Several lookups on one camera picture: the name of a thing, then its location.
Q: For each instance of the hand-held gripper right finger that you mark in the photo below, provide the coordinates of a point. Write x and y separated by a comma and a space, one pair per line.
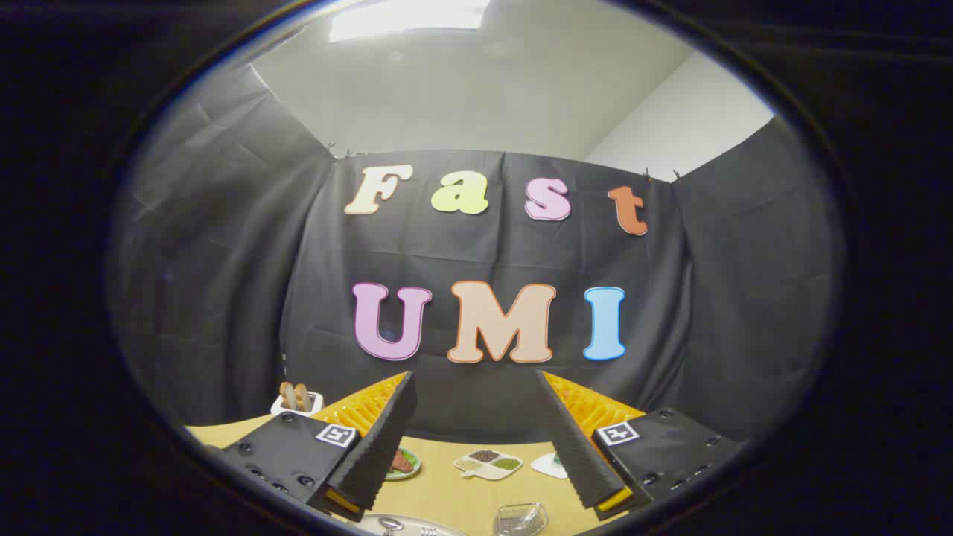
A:
573, 439

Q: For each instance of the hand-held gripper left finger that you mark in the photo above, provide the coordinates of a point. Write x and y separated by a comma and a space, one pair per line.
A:
380, 447

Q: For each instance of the brown meat slice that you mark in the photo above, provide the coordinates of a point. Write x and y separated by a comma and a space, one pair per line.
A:
402, 461

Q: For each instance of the white square coaster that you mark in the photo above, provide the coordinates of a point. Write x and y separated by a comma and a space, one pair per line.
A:
545, 467

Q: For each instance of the small green plate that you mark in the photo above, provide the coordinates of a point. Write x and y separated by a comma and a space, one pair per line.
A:
414, 469

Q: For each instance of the large white plate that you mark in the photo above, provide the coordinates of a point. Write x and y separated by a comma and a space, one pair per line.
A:
409, 521

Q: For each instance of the white divided seasoning dish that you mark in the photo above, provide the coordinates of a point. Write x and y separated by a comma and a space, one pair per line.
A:
488, 465

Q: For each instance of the toast slice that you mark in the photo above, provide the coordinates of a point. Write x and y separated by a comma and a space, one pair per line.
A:
287, 394
302, 397

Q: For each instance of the white toaster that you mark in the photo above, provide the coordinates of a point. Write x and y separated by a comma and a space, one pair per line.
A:
281, 407

